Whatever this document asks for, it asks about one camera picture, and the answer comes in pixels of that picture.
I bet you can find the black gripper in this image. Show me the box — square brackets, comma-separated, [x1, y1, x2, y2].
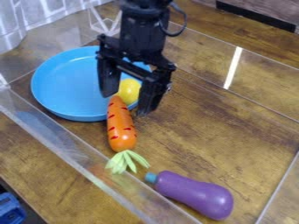
[97, 5, 177, 116]

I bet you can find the orange toy carrot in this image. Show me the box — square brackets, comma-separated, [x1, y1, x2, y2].
[106, 95, 150, 174]

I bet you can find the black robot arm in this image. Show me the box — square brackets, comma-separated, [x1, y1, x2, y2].
[97, 0, 182, 116]

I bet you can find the yellow toy lemon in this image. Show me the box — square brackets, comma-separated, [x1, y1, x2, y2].
[117, 78, 142, 105]

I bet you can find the blue plastic plate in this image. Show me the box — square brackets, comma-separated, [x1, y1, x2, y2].
[31, 45, 154, 123]

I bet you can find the white curtain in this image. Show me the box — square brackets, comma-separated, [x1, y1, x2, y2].
[0, 0, 113, 54]

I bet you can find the black bar in background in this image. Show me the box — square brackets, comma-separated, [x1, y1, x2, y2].
[217, 0, 297, 33]

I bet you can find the purple toy eggplant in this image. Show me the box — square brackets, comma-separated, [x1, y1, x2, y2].
[145, 171, 234, 221]

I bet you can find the blue object at corner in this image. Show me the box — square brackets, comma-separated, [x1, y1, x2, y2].
[0, 192, 26, 224]

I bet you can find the clear acrylic enclosure wall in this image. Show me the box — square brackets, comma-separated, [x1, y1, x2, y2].
[0, 0, 299, 224]

